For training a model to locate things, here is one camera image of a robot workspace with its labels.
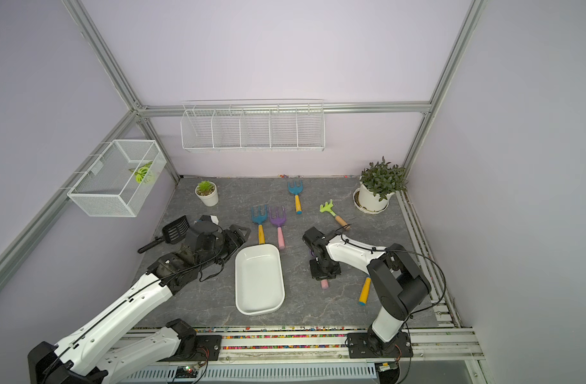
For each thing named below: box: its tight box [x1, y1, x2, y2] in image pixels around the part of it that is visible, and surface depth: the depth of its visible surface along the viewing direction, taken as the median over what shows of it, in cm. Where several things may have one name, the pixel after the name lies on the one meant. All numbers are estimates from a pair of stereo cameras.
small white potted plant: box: [194, 180, 220, 208], surface depth 107 cm
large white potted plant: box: [358, 156, 409, 212], surface depth 96 cm
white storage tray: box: [234, 243, 286, 316], surface depth 88 cm
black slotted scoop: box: [137, 215, 190, 254], surface depth 103 cm
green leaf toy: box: [128, 160, 153, 184], surface depth 83 cm
